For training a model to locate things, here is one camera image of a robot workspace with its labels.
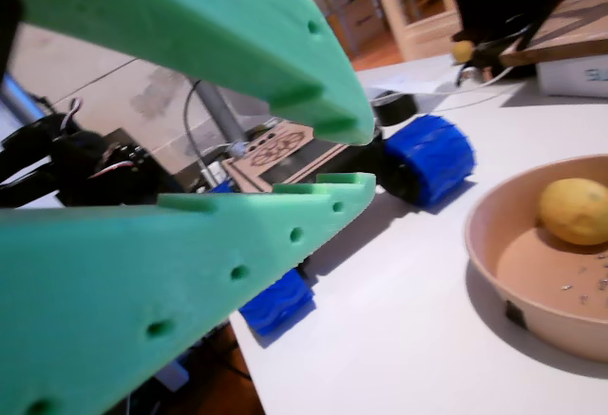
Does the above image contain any small yellow ball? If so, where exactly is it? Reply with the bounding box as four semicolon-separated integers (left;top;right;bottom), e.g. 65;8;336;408
450;39;476;63

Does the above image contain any white cable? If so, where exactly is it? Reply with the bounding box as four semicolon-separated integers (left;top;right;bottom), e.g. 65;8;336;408
422;66;520;99

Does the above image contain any wooden rover body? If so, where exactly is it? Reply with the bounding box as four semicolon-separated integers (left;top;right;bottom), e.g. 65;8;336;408
199;120;424;207

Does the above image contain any grey metal pole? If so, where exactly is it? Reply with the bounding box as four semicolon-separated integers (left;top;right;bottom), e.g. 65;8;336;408
196;80;249;150

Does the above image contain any white paper sheet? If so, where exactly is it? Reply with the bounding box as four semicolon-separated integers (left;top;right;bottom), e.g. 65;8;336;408
365;74;448;97

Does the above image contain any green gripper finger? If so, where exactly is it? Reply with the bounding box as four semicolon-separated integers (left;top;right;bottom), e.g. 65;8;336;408
0;0;375;146

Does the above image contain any white wooden frame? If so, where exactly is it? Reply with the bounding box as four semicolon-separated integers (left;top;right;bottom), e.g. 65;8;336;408
368;0;457;63

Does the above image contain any black tape roll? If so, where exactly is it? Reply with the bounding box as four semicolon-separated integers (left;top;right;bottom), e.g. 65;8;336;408
371;93;418;127

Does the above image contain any yellow lemon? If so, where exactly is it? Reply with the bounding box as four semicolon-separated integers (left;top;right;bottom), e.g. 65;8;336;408
538;177;608;247

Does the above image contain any white printed cardboard box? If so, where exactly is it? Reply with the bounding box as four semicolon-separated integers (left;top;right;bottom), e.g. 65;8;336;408
535;52;608;99

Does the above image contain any black tripod leg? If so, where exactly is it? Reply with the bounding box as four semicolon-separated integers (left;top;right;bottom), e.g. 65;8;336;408
515;0;590;53

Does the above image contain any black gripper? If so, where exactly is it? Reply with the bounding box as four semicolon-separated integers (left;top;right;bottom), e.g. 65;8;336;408
0;141;377;415

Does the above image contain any brown paper bowl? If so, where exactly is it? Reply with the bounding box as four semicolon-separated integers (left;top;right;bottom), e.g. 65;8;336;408
463;153;608;364

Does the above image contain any brown wooden board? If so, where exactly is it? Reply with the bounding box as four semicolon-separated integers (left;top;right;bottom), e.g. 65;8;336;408
498;0;608;68

